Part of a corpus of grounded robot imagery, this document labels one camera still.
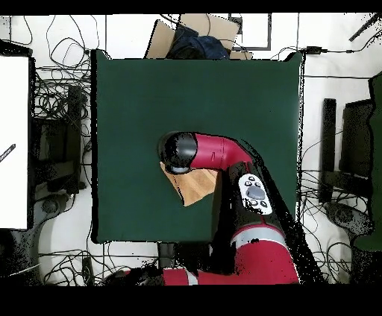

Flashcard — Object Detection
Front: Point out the black marker pen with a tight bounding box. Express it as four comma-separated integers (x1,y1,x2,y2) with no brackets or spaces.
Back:
0,143,16,163

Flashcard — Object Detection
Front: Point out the dark grey rectangular frame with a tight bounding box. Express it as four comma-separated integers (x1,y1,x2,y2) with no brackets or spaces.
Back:
228,13,272,51

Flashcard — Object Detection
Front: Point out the dark blue clothing pile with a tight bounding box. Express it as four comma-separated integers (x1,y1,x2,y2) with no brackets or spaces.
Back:
166,25,231,60

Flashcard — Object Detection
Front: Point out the white board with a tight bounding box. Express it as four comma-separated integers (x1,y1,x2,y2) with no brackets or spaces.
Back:
0,54,31,230

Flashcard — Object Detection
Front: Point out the grey round stand base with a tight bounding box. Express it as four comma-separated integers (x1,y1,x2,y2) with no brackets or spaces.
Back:
323,200,375,239
40,193,72,215

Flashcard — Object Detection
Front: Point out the tan terry towel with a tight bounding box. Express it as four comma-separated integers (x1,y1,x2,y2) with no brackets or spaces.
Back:
159,162,219,207

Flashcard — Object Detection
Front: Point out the black equipment stand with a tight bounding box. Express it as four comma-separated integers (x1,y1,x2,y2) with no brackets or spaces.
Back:
29,84,87,195

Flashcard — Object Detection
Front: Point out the black rod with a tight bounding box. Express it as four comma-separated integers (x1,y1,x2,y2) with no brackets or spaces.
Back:
348,13,382,42

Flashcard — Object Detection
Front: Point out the brown cardboard box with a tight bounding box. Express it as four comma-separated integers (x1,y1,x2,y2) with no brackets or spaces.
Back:
144,13,254,60

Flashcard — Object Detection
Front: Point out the black adapter cable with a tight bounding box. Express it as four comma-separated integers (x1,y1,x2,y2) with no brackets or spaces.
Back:
269,29,382,60

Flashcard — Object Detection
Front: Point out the dark green table cloth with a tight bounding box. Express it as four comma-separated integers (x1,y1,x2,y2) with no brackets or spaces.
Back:
90,48,305,244

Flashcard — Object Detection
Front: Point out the black power strip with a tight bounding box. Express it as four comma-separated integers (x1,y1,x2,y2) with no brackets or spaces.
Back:
81,256,95,285

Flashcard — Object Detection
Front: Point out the black cable tangle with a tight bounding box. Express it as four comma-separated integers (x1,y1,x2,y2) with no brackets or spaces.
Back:
38,248,156,285
298,169,371,285
32,14,99,144

